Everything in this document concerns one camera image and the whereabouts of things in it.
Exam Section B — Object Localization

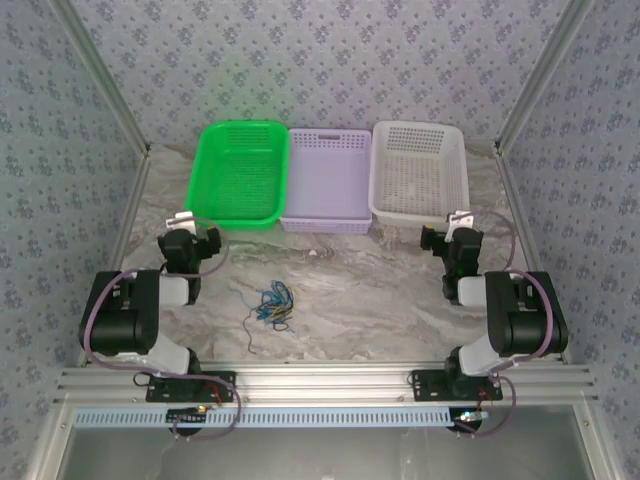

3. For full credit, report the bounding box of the aluminium rail beam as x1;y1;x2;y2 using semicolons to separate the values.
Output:
54;360;600;407

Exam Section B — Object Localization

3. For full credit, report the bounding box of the grey slotted cable duct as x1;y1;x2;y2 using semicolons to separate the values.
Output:
73;405;464;432

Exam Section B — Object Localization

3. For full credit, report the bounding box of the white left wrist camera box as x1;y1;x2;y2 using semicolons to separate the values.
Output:
166;211;197;234

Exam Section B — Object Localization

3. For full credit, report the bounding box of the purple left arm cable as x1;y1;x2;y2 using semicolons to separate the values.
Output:
82;215;242;442

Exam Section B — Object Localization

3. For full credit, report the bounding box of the aluminium frame leg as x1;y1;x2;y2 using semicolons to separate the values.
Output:
24;404;76;480
574;399;619;480

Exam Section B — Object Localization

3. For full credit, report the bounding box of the small circuit board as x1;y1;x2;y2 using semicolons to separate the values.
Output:
452;409;490;426
167;407;210;425

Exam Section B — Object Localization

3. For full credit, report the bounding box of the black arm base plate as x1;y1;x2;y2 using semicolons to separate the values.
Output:
409;369;504;402
144;372;239;405

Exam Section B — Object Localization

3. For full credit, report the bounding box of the black cable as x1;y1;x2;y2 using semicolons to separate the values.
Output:
257;297;296;334
241;299;281;355

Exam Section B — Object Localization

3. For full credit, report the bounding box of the white plastic basket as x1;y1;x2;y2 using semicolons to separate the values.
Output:
368;119;471;227

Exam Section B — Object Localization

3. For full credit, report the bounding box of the aluminium frame post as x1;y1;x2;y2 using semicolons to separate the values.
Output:
49;0;152;157
493;0;599;157

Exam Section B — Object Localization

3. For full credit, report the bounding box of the yellow cable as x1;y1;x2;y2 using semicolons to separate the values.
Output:
259;285;297;321

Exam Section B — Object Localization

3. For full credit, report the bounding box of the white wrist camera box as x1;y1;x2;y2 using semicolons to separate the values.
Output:
166;211;197;234
446;210;475;240

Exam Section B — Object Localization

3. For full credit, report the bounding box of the purple plastic basket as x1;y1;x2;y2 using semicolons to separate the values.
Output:
278;127;374;236

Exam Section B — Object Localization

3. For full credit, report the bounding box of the blue cable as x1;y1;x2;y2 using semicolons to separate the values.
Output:
255;279;296;309
254;307;299;335
227;285;266;314

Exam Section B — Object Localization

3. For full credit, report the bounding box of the green plastic basket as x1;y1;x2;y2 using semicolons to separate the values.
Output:
184;119;291;232

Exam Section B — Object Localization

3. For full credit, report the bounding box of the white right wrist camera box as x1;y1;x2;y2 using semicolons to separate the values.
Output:
446;210;475;240

